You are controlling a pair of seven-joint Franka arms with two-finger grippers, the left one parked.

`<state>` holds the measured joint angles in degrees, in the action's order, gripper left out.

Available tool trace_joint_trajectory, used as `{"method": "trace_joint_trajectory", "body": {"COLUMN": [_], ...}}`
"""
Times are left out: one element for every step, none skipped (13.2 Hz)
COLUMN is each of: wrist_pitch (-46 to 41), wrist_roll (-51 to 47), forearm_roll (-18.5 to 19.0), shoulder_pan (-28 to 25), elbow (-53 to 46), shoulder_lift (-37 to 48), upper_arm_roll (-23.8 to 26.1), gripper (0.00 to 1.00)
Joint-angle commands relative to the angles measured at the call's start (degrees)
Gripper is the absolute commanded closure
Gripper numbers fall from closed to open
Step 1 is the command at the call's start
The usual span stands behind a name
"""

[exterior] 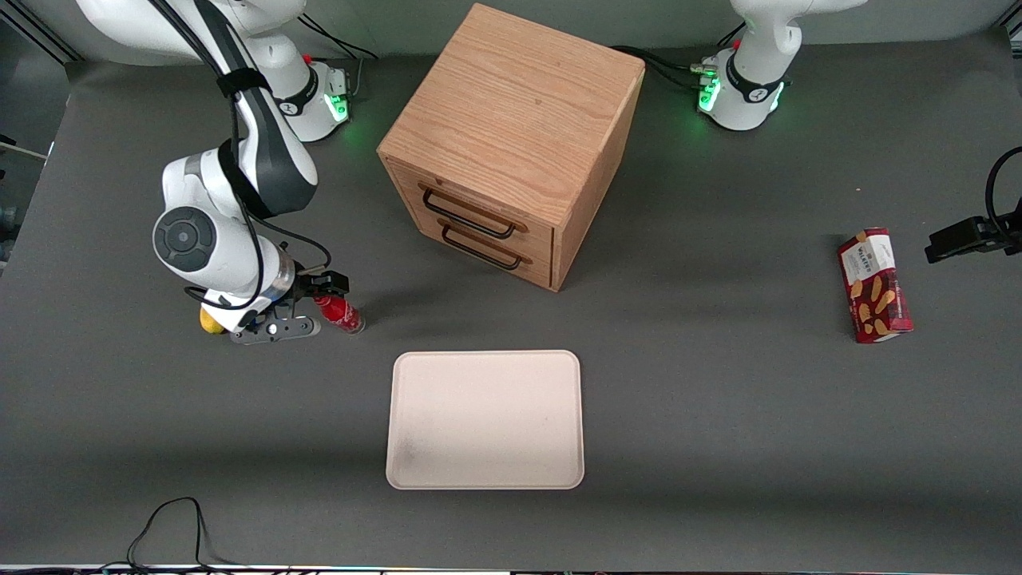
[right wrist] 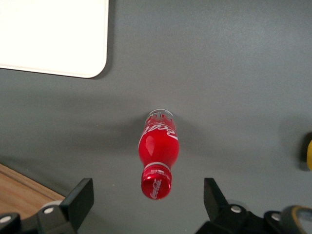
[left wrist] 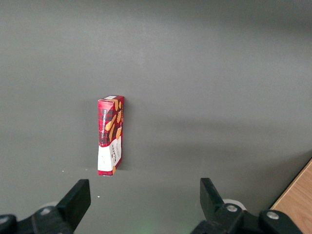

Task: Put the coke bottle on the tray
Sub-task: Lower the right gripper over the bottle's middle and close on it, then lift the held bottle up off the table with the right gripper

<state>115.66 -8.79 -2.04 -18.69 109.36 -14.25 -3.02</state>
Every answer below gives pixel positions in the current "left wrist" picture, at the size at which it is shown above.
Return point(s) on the red shortbread biscuit box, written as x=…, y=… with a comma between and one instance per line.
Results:
x=109, y=136

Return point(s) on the wooden drawer cabinet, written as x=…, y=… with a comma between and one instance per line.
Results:
x=296, y=202

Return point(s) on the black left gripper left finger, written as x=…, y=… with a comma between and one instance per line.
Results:
x=75, y=202

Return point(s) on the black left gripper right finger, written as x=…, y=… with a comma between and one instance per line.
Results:
x=214, y=207

